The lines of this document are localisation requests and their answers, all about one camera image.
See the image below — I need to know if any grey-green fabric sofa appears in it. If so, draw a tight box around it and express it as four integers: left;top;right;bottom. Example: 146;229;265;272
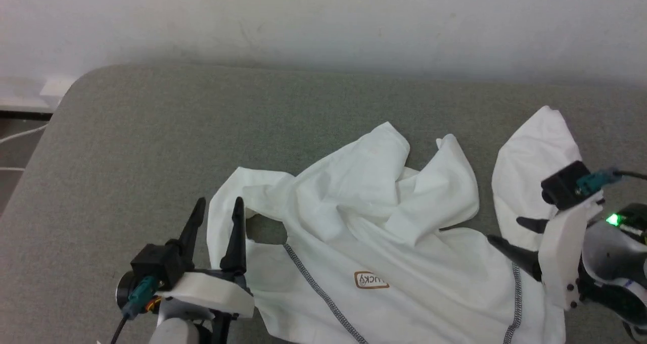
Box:
0;64;647;344

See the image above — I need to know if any white long-sleeve shirt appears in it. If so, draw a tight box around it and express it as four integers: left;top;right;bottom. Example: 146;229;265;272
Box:
206;106;605;344

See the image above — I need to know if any thin white floor cable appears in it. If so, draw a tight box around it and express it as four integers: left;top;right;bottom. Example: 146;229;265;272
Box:
0;124;49;145

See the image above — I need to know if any teal-plug left arm cable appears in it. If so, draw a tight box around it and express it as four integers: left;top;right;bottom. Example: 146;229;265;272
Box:
109;276;159;344

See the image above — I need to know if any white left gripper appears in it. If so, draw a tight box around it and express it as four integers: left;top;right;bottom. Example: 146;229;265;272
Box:
166;196;255;319

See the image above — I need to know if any white wall box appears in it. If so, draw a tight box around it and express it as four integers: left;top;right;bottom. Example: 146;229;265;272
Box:
39;76;77;99

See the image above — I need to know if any teal-plug right arm cable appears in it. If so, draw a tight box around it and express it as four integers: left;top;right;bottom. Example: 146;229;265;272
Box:
576;168;647;198

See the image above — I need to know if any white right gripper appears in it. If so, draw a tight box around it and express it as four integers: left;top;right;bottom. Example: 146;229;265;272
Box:
486;194;605;312

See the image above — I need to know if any teal-plug arm cable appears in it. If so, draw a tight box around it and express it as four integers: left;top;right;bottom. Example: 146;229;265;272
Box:
576;168;647;198
109;276;159;344

